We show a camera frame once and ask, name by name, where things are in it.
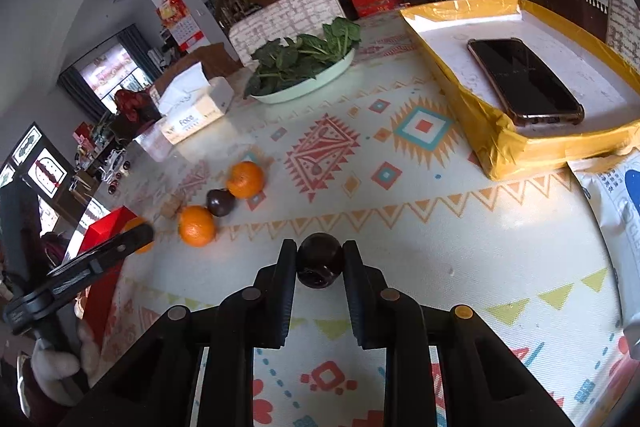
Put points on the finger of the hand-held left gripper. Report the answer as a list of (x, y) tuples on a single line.
[(132, 239)]

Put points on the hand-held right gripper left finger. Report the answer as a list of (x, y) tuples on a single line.
[(286, 297)]

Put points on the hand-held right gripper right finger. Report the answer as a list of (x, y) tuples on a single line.
[(356, 297)]

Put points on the orange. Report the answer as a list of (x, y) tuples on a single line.
[(145, 248), (196, 225), (245, 179)]

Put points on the sugarcane piece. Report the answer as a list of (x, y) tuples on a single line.
[(171, 206)]

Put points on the dark plum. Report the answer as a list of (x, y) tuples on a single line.
[(320, 257), (221, 202)]

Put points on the red box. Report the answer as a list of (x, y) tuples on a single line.
[(100, 302)]

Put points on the gold cardboard box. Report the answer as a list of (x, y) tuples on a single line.
[(480, 127)]

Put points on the white toy car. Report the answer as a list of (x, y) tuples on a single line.
[(112, 167)]

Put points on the white tissue box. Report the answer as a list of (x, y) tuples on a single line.
[(192, 119)]

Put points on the red jacket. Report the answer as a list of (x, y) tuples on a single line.
[(132, 104)]

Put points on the teal curtain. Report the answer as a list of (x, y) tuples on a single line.
[(135, 52), (80, 94)]

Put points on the window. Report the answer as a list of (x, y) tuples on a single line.
[(107, 77)]

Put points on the mint green oval plate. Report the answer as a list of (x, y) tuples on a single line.
[(305, 87)]

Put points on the plate of green spinach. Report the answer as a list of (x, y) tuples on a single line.
[(290, 57)]

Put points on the white plastic bag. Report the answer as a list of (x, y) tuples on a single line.
[(610, 207)]

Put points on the patterned chair back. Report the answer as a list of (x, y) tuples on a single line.
[(285, 17)]

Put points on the black smartphone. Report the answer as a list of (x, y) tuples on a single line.
[(525, 79)]

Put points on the red wall calendar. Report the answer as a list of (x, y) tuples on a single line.
[(175, 14)]

